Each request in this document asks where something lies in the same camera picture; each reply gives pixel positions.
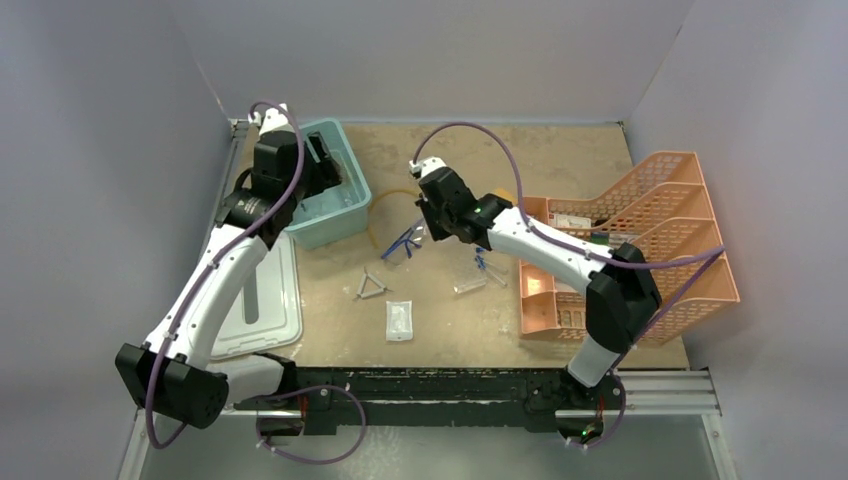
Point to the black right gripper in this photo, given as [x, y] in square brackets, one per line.
[436, 232]

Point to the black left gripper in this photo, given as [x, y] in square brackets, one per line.
[324, 172]

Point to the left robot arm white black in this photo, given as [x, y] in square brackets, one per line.
[170, 373]

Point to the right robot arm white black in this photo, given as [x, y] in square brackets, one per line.
[619, 291]

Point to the teal plastic bin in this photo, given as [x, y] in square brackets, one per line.
[340, 211]

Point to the blue safety glasses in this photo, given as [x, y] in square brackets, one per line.
[407, 244]

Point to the clear plastic tube rack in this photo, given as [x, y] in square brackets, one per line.
[470, 286]

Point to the clay pipe triangle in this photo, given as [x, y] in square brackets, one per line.
[370, 286]

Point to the white sachet packet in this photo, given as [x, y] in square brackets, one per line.
[399, 321]

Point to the white plastic bin lid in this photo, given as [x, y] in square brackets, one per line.
[267, 312]

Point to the orange plastic file organizer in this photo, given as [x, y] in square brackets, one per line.
[663, 208]

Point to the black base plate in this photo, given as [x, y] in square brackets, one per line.
[537, 400]

